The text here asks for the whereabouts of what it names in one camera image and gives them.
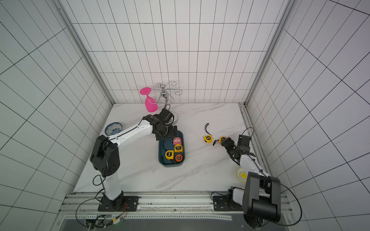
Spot yellow patterned plate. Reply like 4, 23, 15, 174
235, 166, 248, 184

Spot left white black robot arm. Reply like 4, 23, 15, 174
90, 108, 178, 202

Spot teal plastic storage box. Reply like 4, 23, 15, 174
158, 131, 186, 167

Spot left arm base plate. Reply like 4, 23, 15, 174
97, 196, 139, 212

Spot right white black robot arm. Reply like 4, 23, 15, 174
211, 134, 281, 228

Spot orange black tape measure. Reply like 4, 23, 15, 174
174, 154, 184, 163

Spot aluminium mounting rail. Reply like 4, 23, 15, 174
59, 192, 293, 221

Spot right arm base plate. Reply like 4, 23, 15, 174
212, 195, 243, 212

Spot pink tape measure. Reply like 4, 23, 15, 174
172, 137, 182, 145

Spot yellow tape measure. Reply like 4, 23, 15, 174
165, 150, 174, 160
203, 123, 213, 143
219, 137, 227, 143
174, 144, 184, 153

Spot blue white ceramic bowl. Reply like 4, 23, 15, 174
105, 122, 123, 136

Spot pink plastic wine glass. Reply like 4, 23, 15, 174
140, 87, 159, 113

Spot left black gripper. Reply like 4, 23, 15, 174
156, 125, 178, 141

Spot chrome glass holder stand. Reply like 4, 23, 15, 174
155, 81, 183, 125

